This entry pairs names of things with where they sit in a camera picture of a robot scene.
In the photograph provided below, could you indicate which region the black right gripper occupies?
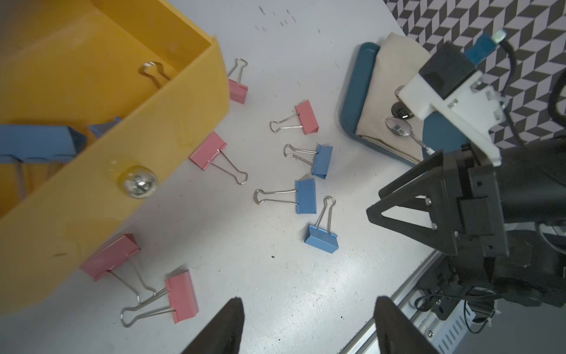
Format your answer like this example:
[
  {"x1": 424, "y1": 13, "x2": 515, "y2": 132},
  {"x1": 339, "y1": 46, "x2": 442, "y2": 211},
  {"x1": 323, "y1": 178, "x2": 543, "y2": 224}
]
[{"x1": 366, "y1": 138, "x2": 565, "y2": 305}]

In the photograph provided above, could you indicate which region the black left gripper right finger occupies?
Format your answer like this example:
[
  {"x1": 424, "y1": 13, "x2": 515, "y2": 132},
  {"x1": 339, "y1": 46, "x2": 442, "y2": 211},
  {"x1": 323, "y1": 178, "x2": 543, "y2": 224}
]
[{"x1": 374, "y1": 296, "x2": 438, "y2": 354}]

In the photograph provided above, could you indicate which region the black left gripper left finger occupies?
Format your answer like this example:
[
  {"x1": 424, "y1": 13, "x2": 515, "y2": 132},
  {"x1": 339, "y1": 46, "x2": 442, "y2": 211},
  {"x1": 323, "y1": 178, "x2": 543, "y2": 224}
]
[{"x1": 182, "y1": 297, "x2": 245, "y2": 354}]

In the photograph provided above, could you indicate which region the blue binder clip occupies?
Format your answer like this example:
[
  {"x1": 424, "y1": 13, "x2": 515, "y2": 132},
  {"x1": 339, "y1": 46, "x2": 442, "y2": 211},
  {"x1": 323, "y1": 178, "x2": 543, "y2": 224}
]
[
  {"x1": 88, "y1": 117, "x2": 122, "y2": 139},
  {"x1": 138, "y1": 61, "x2": 171, "y2": 89},
  {"x1": 283, "y1": 144, "x2": 333, "y2": 179},
  {"x1": 253, "y1": 178, "x2": 317, "y2": 215}
]

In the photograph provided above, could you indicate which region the blue binder clip mid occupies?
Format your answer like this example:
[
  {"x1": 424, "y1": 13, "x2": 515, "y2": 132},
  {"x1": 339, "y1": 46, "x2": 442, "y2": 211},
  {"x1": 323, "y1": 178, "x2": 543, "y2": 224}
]
[{"x1": 305, "y1": 196, "x2": 339, "y2": 254}]

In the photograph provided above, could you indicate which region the yellow drawer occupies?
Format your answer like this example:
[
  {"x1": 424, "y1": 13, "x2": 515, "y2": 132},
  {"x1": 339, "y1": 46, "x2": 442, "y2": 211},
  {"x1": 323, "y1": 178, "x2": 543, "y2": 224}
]
[{"x1": 1, "y1": 1, "x2": 230, "y2": 315}]

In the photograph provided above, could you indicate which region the blue binder clip bottom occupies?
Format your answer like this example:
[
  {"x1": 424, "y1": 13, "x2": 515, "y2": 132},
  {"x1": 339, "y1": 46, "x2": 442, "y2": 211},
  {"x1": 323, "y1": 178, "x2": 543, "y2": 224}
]
[{"x1": 88, "y1": 117, "x2": 122, "y2": 139}]

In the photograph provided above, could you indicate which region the blue binder clip low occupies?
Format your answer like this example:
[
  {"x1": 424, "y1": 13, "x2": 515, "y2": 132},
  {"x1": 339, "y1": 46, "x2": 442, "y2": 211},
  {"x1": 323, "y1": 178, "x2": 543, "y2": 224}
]
[{"x1": 1, "y1": 125, "x2": 88, "y2": 164}]

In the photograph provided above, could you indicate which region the pink binder clip lower left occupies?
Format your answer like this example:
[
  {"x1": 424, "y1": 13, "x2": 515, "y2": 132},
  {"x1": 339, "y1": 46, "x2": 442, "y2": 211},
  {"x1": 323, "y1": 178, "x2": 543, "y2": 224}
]
[{"x1": 120, "y1": 271, "x2": 199, "y2": 328}]

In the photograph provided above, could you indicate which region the pink binder clip right small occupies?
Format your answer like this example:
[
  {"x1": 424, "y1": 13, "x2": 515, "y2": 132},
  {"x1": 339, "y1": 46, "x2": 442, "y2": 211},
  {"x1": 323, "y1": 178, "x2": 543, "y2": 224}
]
[{"x1": 269, "y1": 100, "x2": 320, "y2": 135}]

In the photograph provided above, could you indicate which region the pink binder clip centre top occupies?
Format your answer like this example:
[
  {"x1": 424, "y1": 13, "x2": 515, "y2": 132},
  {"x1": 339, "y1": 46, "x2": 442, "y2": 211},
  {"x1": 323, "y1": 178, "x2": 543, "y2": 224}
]
[{"x1": 189, "y1": 131, "x2": 249, "y2": 185}]

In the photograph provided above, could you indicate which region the pink binder clip far right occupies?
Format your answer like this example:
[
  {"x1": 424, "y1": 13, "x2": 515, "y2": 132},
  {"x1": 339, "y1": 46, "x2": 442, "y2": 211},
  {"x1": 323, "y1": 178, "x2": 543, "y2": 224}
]
[{"x1": 227, "y1": 58, "x2": 249, "y2": 104}]

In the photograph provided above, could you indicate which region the metal spoon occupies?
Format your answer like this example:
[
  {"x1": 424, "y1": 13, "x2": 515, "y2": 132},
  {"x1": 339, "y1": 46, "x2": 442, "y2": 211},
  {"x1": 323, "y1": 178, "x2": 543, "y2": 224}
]
[{"x1": 385, "y1": 117, "x2": 436, "y2": 155}]

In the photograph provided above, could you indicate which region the beige cloth napkin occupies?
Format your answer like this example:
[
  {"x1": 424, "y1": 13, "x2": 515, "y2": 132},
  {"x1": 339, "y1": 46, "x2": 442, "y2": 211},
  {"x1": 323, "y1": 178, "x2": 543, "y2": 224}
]
[{"x1": 355, "y1": 32, "x2": 430, "y2": 165}]

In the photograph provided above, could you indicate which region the aluminium front rail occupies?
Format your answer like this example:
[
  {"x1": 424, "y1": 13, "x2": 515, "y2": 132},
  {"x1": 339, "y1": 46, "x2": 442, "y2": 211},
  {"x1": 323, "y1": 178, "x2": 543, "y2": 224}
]
[{"x1": 341, "y1": 252, "x2": 480, "y2": 353}]

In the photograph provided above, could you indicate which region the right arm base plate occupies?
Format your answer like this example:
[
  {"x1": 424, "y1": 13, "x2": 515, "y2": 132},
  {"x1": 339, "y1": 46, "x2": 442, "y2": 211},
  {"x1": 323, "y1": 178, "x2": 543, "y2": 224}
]
[{"x1": 414, "y1": 265, "x2": 497, "y2": 323}]

